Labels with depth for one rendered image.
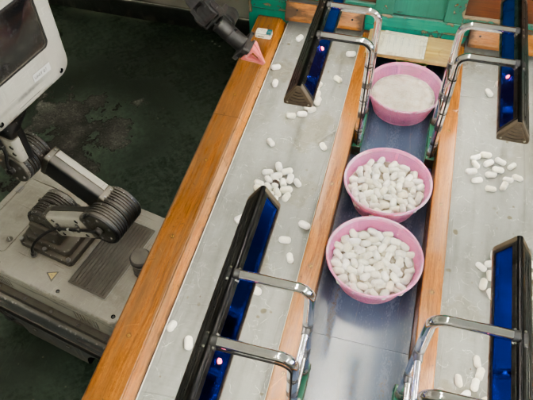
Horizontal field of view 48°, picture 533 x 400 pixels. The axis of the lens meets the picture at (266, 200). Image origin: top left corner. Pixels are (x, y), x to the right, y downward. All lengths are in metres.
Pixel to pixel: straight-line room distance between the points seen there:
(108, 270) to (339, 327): 0.81
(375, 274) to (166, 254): 0.58
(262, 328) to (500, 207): 0.80
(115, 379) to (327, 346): 0.54
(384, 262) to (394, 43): 0.94
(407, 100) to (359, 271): 0.74
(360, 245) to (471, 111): 0.69
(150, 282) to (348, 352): 0.56
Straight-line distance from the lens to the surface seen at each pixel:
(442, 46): 2.36
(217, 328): 1.16
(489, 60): 1.76
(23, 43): 1.56
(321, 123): 2.03
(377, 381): 1.61
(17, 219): 2.27
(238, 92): 2.10
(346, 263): 1.68
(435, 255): 1.71
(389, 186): 1.86
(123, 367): 1.54
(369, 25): 2.40
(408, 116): 2.09
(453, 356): 1.60
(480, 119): 2.15
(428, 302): 1.63
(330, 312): 1.67
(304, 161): 1.90
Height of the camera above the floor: 2.15
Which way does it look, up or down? 51 degrees down
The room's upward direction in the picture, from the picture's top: 1 degrees counter-clockwise
